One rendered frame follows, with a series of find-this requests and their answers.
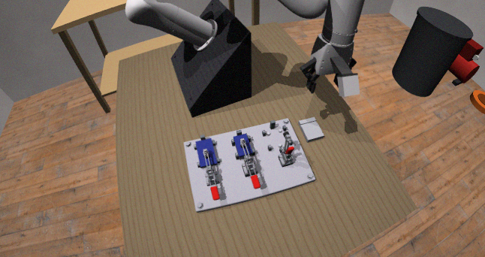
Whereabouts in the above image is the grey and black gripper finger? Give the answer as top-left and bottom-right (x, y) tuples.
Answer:
(334, 58), (357, 88)
(300, 58), (320, 94)

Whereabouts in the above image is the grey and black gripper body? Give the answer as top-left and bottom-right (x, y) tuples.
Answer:
(310, 33), (354, 76)

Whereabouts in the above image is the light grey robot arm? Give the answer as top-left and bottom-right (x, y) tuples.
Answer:
(125, 0), (365, 97)

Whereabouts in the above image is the blue rectangular block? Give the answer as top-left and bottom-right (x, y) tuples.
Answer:
(195, 138), (217, 168)
(233, 134), (253, 159)

